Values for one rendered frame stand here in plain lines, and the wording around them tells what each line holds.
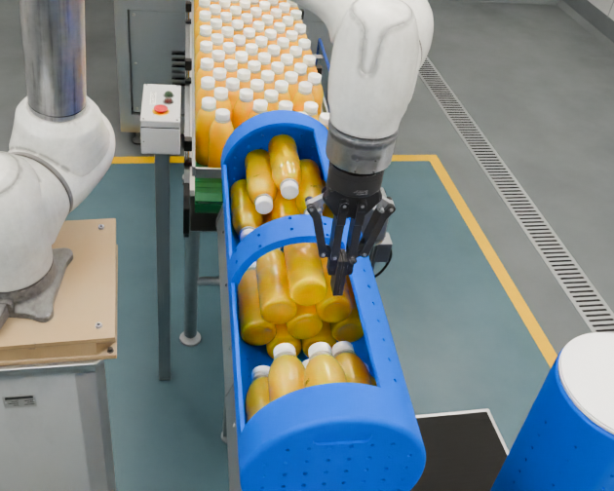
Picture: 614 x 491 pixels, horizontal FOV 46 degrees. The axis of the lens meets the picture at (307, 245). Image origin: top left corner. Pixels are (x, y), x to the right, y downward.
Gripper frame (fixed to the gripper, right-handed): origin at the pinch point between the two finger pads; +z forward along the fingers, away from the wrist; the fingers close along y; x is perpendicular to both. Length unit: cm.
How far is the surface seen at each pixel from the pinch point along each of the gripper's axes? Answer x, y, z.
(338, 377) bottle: -7.9, 0.6, 15.0
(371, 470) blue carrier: -20.1, 4.7, 22.0
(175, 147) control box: 83, -27, 30
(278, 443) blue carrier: -20.2, -10.1, 14.1
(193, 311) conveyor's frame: 108, -23, 115
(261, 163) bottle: 59, -6, 19
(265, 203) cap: 47, -6, 21
